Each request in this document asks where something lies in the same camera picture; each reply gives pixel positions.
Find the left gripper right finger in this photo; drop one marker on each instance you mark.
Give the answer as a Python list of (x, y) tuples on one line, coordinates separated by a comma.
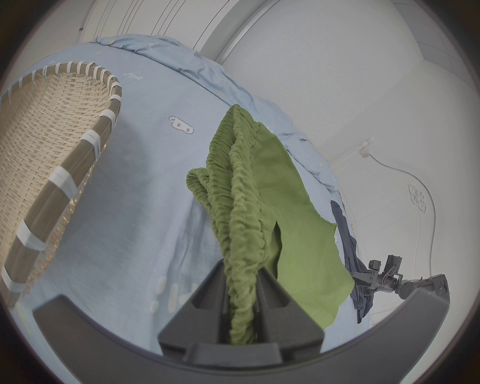
[(285, 322)]

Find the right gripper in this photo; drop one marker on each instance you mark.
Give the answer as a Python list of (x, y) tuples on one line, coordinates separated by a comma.
[(371, 280)]

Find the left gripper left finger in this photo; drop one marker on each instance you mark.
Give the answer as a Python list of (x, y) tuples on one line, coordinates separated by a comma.
[(195, 322)]

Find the green shorts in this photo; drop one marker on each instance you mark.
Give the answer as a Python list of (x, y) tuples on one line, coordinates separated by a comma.
[(292, 225)]

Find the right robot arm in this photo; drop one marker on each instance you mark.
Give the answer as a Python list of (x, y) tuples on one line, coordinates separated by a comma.
[(412, 287)]

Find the dark blue garment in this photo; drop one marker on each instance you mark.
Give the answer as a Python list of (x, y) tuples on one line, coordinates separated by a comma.
[(350, 247)]

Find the bed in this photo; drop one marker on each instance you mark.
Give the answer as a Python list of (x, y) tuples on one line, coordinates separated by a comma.
[(150, 187)]

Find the round woven basket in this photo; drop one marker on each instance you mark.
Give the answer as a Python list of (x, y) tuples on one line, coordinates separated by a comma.
[(48, 123)]

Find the pale blue quilt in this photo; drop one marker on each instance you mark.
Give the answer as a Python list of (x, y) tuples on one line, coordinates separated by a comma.
[(210, 71)]

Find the white wardrobe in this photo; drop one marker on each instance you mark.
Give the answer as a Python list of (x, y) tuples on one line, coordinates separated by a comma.
[(150, 18)]

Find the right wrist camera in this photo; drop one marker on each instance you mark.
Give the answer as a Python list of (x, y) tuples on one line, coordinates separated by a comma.
[(375, 264)]

